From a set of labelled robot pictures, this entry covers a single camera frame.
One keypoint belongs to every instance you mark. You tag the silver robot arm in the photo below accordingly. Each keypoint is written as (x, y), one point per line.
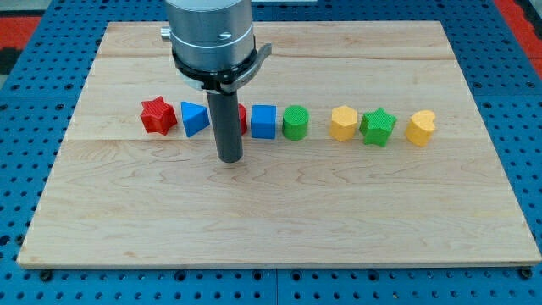
(213, 43)

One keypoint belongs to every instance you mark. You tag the blue cube block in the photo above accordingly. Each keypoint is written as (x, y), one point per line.
(263, 121)

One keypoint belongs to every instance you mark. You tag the green cylinder block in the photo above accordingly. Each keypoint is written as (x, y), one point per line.
(295, 122)

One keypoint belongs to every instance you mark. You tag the red cylinder block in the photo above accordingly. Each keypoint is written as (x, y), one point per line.
(242, 118)

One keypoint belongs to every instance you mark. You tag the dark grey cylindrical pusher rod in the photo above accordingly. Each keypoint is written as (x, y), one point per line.
(224, 113)

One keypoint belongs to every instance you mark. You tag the yellow hexagon block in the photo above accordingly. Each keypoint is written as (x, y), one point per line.
(343, 123)

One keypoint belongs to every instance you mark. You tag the blue triangle block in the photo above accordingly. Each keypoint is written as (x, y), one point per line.
(195, 118)

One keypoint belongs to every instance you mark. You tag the light wooden board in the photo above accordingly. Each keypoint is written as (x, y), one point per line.
(120, 198)

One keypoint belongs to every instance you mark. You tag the green star block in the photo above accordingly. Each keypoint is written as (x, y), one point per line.
(376, 127)

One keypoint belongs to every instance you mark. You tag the red star block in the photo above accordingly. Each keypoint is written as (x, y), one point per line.
(157, 116)

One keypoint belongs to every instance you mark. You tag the yellow heart block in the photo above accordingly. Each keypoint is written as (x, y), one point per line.
(420, 128)

